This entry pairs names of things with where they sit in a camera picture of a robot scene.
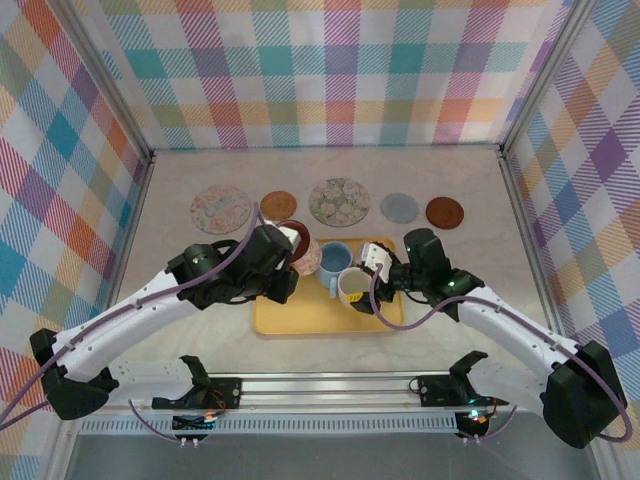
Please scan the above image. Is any left aluminium side bar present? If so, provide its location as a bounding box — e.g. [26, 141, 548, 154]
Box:
[85, 152, 155, 375]

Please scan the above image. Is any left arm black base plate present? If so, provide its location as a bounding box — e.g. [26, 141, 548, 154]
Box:
[151, 377, 244, 412]

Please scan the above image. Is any aluminium corner post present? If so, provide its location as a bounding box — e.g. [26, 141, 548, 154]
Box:
[498, 0, 600, 154]
[54, 0, 154, 159]

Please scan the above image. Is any aluminium side bar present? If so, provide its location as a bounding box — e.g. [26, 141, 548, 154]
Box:
[85, 152, 155, 375]
[498, 149, 576, 370]

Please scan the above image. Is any pale pink mug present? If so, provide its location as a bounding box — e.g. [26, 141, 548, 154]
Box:
[337, 266, 376, 314]

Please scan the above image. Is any pink floral mug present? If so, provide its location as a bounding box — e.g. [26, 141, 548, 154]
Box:
[276, 219, 322, 277]

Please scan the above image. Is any right aluminium side bar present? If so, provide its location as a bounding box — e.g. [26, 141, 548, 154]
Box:
[498, 149, 576, 370]

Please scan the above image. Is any slotted grey cable duct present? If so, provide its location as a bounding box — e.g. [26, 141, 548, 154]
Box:
[78, 415, 460, 435]

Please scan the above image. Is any large green floral coaster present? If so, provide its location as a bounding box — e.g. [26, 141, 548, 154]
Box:
[308, 178, 371, 229]

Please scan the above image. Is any aluminium rear frame bar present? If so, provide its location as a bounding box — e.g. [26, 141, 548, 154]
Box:
[151, 143, 504, 153]

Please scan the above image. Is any aluminium mounting rail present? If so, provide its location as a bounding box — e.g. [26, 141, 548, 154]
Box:
[53, 372, 610, 417]

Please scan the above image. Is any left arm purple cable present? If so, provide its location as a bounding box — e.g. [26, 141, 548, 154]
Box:
[0, 201, 266, 444]

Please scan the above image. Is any small grey coaster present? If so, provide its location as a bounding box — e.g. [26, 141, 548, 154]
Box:
[379, 192, 420, 225]

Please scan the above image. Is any left aluminium frame leg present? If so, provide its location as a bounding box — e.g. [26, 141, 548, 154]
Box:
[45, 413, 84, 480]

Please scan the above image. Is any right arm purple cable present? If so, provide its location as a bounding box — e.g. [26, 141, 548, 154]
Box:
[370, 264, 631, 445]

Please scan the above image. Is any left aluminium corner post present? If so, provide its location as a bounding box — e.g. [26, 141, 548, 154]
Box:
[54, 0, 154, 159]

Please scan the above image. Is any small dark brown coaster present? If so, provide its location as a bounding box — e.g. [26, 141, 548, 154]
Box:
[425, 196, 465, 229]

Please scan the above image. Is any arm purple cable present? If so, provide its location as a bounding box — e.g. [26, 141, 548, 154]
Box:
[370, 264, 631, 445]
[0, 201, 266, 444]

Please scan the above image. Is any blue mug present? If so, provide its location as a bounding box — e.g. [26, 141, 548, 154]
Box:
[315, 241, 355, 299]

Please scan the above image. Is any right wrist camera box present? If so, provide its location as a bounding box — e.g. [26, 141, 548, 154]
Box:
[356, 240, 397, 277]

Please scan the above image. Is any aluminium frame leg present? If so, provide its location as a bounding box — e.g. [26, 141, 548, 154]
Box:
[579, 410, 621, 480]
[45, 413, 84, 480]

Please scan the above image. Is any right aluminium frame leg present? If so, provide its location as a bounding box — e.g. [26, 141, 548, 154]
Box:
[579, 410, 621, 480]

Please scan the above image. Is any large pink floral coaster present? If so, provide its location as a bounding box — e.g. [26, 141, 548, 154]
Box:
[190, 184, 252, 235]

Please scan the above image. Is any right aluminium corner post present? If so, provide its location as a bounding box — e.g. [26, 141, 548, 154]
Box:
[498, 0, 600, 154]

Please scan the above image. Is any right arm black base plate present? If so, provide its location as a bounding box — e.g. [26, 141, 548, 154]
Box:
[417, 373, 511, 408]

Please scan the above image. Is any yellow tray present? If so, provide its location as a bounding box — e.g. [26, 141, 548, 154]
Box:
[253, 237, 405, 336]

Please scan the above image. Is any small light brown coaster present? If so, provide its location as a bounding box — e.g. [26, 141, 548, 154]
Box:
[259, 191, 298, 222]

